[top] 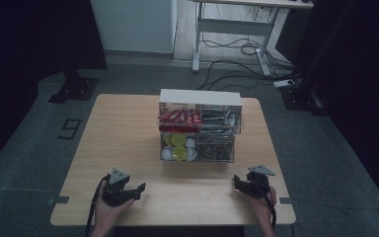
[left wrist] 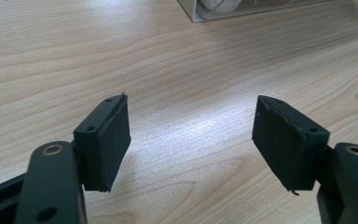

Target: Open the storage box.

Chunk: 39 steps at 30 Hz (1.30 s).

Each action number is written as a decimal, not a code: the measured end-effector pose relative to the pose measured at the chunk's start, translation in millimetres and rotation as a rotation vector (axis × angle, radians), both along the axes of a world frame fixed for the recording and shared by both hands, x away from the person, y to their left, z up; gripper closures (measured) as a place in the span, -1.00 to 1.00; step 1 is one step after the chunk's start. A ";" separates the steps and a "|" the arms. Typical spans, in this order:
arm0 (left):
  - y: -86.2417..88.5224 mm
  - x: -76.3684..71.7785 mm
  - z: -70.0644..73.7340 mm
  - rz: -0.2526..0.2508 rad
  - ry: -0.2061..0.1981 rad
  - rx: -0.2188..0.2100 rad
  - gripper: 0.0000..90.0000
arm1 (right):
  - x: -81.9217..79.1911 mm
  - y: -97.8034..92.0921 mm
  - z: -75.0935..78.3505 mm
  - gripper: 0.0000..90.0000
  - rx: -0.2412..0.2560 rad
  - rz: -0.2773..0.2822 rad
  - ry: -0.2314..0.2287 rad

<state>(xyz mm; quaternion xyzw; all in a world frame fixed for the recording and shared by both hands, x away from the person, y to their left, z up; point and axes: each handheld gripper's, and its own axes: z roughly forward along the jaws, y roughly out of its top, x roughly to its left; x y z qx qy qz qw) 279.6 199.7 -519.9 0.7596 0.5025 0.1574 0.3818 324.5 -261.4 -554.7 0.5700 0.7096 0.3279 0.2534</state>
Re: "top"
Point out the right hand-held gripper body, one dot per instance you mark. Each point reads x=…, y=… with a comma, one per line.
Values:
x=258, y=184

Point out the white cabinet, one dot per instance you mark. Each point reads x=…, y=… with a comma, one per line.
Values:
x=133, y=24

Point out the white power strip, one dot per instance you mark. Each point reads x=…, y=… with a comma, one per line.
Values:
x=284, y=83

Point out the black curtain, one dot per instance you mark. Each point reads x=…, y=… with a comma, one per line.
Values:
x=23, y=49
x=358, y=82

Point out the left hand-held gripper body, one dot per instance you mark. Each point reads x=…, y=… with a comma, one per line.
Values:
x=113, y=192

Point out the white capsule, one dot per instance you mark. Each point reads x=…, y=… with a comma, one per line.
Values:
x=191, y=154
x=166, y=154
x=190, y=142

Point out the black stand base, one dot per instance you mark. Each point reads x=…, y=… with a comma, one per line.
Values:
x=75, y=87
x=301, y=98

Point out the bunch of dark packets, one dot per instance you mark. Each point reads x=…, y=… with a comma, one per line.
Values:
x=214, y=149

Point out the bunch of red packets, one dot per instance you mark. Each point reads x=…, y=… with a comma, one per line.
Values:
x=181, y=117

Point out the person's right hand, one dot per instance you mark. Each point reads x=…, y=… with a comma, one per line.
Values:
x=261, y=207

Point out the clear organizer with white top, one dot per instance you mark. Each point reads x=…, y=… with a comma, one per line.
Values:
x=200, y=97

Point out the white desk frame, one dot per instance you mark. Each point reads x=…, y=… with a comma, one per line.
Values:
x=233, y=26

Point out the bunch of silver packets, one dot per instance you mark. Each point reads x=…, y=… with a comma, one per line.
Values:
x=217, y=118

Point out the person's left hand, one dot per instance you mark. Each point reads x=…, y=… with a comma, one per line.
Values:
x=107, y=214

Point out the grey tape strip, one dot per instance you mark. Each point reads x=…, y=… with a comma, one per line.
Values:
x=288, y=200
x=59, y=200

